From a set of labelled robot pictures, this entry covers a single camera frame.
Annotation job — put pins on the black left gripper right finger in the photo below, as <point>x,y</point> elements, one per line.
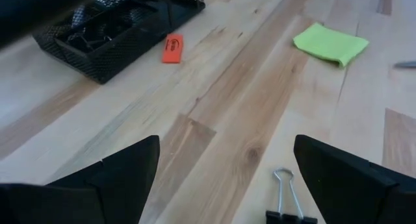
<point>351,188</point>

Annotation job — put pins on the black mesh desk organizer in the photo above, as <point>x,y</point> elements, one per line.
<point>107,61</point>

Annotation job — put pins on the orange eraser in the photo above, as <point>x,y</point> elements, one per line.
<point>173,48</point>

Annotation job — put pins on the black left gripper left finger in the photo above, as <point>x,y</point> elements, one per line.
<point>107,188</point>

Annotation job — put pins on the green sticky note pad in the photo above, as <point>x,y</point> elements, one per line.
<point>330,43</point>

